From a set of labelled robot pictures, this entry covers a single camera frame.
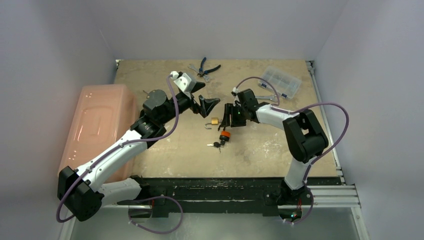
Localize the aluminium frame rail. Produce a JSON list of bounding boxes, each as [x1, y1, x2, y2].
[[305, 60, 370, 240]]

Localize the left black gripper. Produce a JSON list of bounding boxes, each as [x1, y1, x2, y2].
[[159, 82, 219, 125]]

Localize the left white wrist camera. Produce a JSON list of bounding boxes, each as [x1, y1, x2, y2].
[[170, 71, 197, 100]]

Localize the brass padlock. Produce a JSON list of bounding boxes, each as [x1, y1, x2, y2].
[[204, 117, 222, 130]]

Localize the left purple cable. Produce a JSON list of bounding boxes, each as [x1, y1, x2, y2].
[[55, 74, 180, 224]]

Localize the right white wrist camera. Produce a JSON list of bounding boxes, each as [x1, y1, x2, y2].
[[231, 87, 241, 99]]

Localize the blue black pliers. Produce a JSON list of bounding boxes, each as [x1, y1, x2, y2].
[[197, 56, 222, 78]]

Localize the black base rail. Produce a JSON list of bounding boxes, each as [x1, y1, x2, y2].
[[117, 175, 314, 219]]

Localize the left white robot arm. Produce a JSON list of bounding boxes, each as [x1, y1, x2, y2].
[[56, 78, 221, 223]]

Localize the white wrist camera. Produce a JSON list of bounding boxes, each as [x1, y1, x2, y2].
[[231, 87, 241, 99], [170, 71, 197, 100]]

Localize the large silver wrench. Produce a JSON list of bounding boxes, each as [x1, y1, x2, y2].
[[255, 95, 278, 102]]

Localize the orange black padlock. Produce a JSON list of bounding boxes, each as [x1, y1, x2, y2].
[[219, 130, 231, 142]]

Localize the clear plastic organizer box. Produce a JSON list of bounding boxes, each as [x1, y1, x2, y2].
[[258, 66, 302, 99]]

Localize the black key bunch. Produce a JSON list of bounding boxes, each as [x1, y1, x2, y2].
[[207, 140, 226, 153]]

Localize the small silver wrench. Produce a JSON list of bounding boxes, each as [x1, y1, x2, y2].
[[187, 64, 211, 83]]

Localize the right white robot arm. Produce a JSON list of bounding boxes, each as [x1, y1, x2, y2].
[[218, 88, 329, 205]]

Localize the pink plastic storage box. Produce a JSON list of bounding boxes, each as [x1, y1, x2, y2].
[[58, 84, 139, 170]]

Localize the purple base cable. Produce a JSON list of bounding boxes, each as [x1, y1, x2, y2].
[[127, 197, 184, 235]]

